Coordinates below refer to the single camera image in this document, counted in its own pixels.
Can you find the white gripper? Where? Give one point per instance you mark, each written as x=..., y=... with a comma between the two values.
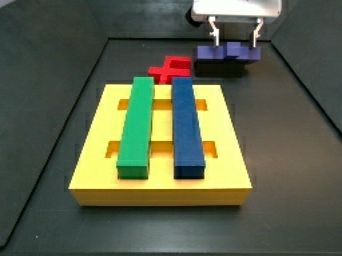
x=235, y=11

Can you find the purple interlocking block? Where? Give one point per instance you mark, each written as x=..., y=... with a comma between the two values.
x=229, y=51

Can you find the black angle fixture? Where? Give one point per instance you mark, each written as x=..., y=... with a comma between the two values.
x=217, y=68

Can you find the yellow slotted board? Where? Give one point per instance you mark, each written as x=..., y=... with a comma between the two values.
x=224, y=186

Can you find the red interlocking block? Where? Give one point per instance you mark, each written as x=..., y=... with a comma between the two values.
x=176, y=66

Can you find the blue long bar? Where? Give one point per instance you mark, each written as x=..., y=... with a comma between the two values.
x=188, y=155

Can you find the green long bar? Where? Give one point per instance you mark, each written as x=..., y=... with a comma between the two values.
x=132, y=162

